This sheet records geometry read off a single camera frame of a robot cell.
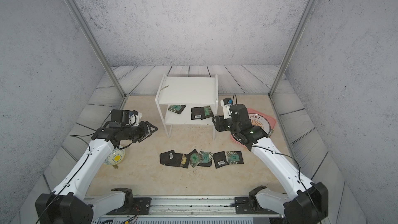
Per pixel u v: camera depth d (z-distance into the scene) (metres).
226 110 0.68
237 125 0.56
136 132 0.69
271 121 1.05
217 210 0.73
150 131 0.71
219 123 0.66
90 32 0.87
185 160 0.87
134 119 0.66
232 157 0.89
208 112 0.89
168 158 0.88
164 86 0.79
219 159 0.88
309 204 0.37
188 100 0.72
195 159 0.88
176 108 0.91
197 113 0.89
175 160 0.87
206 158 0.89
